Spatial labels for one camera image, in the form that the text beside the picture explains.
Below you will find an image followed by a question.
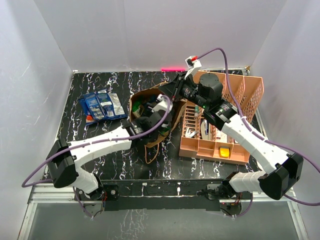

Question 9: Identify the blue white snack pack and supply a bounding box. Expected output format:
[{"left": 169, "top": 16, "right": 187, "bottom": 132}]
[{"left": 83, "top": 92, "right": 105, "bottom": 121}]

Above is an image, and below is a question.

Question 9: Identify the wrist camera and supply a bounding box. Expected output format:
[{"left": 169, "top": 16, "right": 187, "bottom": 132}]
[
  {"left": 151, "top": 94, "right": 172, "bottom": 113},
  {"left": 184, "top": 56, "right": 202, "bottom": 79}
]

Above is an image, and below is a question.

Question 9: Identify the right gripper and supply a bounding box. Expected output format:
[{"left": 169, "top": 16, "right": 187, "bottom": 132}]
[{"left": 159, "top": 71, "right": 210, "bottom": 110}]

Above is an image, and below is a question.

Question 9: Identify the pink plastic desk organizer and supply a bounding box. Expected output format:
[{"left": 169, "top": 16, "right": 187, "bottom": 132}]
[{"left": 179, "top": 71, "right": 264, "bottom": 165}]

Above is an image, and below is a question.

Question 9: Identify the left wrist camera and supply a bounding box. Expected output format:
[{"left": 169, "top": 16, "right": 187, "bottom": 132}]
[{"left": 151, "top": 94, "right": 172, "bottom": 113}]

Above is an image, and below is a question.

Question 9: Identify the aluminium frame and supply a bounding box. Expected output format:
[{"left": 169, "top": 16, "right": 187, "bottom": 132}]
[{"left": 18, "top": 179, "right": 309, "bottom": 240}]

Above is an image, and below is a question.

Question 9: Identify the blue Burts chips bag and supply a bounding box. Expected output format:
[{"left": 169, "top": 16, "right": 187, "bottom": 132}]
[{"left": 78, "top": 97, "right": 97, "bottom": 126}]

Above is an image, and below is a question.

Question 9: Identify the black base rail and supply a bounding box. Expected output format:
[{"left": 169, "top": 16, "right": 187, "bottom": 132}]
[{"left": 99, "top": 178, "right": 253, "bottom": 213}]

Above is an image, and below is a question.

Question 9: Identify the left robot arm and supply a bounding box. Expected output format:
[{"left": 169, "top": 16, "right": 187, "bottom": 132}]
[{"left": 47, "top": 110, "right": 172, "bottom": 200}]

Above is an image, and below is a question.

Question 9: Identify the dark blue chips bag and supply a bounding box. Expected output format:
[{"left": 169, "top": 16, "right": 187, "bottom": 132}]
[{"left": 96, "top": 90, "right": 127, "bottom": 120}]

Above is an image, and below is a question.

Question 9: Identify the brown paper bag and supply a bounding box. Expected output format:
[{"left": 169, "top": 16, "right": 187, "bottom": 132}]
[{"left": 129, "top": 82, "right": 186, "bottom": 153}]

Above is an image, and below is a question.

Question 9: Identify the green snack packet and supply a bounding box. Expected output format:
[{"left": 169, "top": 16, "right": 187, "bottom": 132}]
[{"left": 131, "top": 100, "right": 142, "bottom": 113}]

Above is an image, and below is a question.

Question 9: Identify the yellow sticky note pad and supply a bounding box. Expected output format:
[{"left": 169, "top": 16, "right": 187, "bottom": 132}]
[{"left": 219, "top": 146, "right": 230, "bottom": 158}]

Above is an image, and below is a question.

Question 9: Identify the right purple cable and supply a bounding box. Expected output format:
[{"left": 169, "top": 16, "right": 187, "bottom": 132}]
[{"left": 197, "top": 47, "right": 320, "bottom": 218}]

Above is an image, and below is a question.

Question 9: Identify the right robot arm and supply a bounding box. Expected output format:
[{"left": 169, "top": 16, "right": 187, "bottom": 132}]
[{"left": 159, "top": 73, "right": 304, "bottom": 200}]

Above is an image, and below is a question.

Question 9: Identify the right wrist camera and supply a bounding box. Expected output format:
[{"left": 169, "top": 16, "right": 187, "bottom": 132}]
[{"left": 184, "top": 56, "right": 202, "bottom": 79}]

